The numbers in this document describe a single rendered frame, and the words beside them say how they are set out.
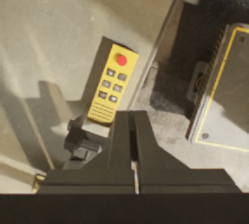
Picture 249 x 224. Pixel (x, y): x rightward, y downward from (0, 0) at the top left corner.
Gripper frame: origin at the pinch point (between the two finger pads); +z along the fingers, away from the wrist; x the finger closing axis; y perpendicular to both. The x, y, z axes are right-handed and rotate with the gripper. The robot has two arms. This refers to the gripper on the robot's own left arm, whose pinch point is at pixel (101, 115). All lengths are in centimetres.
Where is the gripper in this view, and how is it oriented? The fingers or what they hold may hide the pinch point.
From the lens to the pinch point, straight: 56.6
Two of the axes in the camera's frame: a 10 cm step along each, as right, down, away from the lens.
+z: 1.9, -7.0, 6.9
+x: 9.3, 3.5, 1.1
